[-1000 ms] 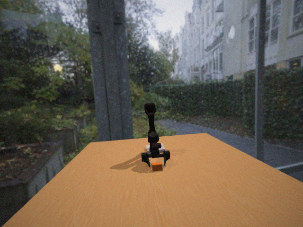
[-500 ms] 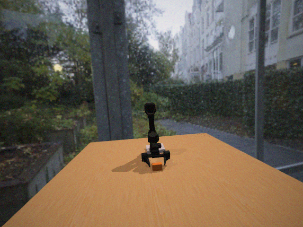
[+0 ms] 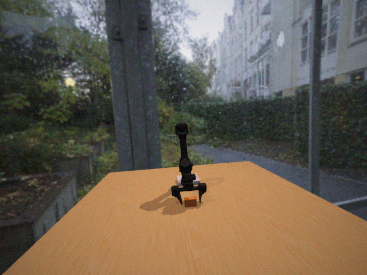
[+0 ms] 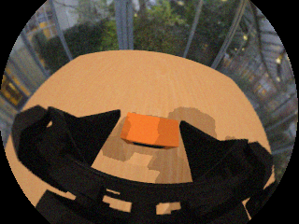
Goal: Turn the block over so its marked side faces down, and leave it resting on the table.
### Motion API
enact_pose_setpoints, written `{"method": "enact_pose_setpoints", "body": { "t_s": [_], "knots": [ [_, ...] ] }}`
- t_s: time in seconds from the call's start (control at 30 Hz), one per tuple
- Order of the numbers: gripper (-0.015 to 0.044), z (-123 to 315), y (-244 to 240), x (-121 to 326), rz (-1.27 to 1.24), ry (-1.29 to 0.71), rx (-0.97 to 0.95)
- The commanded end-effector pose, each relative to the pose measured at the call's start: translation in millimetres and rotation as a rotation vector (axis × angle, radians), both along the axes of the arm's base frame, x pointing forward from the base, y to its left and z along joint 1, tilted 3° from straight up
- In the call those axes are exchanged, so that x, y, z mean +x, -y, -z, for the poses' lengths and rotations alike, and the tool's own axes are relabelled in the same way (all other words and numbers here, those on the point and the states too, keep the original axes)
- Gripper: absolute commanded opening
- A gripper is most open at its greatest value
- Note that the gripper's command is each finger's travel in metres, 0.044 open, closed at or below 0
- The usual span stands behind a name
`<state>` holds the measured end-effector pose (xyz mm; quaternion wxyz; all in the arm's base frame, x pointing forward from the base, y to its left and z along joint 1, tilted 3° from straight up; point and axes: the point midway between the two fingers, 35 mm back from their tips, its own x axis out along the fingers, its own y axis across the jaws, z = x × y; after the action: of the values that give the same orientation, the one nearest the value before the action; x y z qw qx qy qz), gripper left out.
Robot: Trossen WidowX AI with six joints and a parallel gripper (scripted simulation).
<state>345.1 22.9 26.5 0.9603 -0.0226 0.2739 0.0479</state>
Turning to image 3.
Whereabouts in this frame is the orange block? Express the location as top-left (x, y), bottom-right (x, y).
top-left (184, 197), bottom-right (197, 208)

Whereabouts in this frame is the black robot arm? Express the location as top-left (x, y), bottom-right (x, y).
top-left (175, 123), bottom-right (196, 185)

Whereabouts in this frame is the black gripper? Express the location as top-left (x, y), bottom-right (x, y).
top-left (171, 181), bottom-right (206, 204)

